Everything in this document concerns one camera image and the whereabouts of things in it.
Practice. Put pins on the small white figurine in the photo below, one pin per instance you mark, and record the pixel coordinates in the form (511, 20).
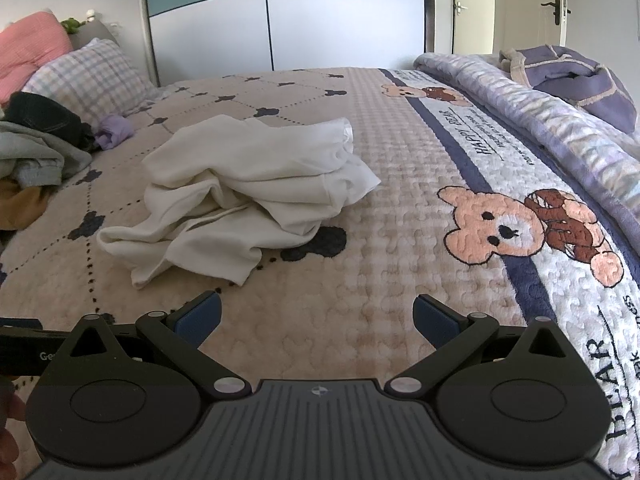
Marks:
(91, 14)

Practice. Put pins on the light grey garment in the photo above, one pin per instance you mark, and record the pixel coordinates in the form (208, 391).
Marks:
(30, 152)

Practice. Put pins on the purple patterned quilt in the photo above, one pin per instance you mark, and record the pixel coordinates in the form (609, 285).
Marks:
(550, 120)

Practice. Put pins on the grey headboard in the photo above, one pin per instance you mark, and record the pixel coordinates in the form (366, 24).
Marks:
(95, 36)

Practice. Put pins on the person's left hand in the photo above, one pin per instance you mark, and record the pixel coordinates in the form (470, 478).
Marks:
(9, 410)

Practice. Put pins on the black garment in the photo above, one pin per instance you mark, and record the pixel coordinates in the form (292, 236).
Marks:
(45, 112)

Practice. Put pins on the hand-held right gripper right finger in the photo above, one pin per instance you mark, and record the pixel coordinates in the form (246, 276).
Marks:
(435, 321)

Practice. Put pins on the mustard brown garment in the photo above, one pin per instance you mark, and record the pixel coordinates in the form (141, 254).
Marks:
(17, 205)

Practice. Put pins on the purple checkered pillow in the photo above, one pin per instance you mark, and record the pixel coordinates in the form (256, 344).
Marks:
(90, 80)

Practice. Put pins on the purple garment with beige trim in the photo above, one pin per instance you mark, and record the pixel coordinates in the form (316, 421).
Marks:
(600, 95)

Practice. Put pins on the sliding door wardrobe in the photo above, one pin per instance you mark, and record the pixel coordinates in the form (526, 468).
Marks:
(325, 20)

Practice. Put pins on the beige bear printed blanket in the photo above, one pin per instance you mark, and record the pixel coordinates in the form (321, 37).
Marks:
(390, 210)

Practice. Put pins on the white long-sleeve shirt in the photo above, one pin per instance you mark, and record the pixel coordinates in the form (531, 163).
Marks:
(240, 185)

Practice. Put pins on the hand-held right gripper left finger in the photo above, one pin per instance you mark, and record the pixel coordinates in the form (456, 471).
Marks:
(197, 319)

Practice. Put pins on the small purple cloth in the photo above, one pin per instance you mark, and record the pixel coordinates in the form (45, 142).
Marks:
(115, 127)

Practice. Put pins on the green plush toy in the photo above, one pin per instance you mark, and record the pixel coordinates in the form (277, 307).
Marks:
(72, 25)

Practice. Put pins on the pink pillow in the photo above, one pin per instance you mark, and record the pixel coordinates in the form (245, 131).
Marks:
(25, 45)

